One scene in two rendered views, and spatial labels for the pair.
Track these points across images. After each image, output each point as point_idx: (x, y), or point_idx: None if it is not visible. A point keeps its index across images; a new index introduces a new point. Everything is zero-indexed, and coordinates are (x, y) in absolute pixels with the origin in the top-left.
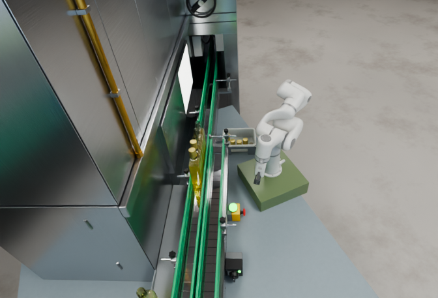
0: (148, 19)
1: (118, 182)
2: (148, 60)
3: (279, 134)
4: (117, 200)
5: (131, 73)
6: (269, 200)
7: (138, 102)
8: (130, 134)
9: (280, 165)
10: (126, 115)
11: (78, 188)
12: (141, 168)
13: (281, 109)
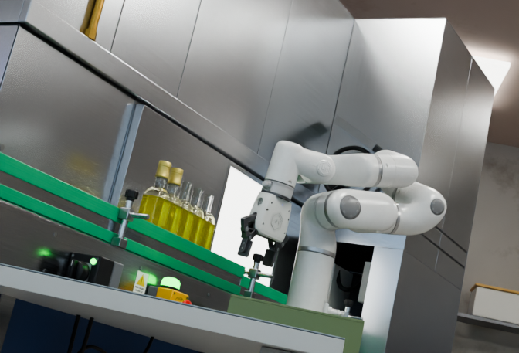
0: (218, 21)
1: None
2: (184, 37)
3: (322, 154)
4: None
5: None
6: (252, 303)
7: (134, 21)
8: None
9: (327, 310)
10: None
11: None
12: (79, 39)
13: (352, 154)
